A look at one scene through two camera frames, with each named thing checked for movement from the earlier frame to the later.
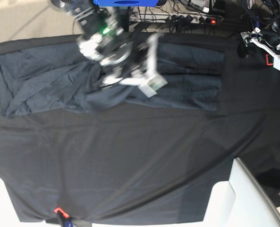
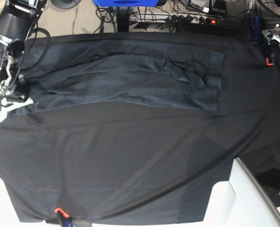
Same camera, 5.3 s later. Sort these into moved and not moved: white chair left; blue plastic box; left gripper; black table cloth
Moved: left gripper
Not moved: white chair left; black table cloth; blue plastic box
